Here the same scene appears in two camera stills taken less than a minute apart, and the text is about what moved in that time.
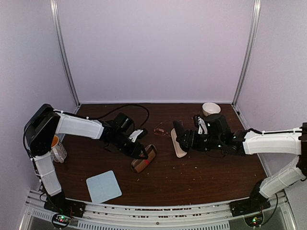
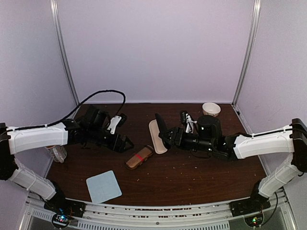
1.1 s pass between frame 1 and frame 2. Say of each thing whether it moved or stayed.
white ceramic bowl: stayed
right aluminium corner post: stayed
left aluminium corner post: stayed
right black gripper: moved
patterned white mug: stayed
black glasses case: moved
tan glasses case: moved
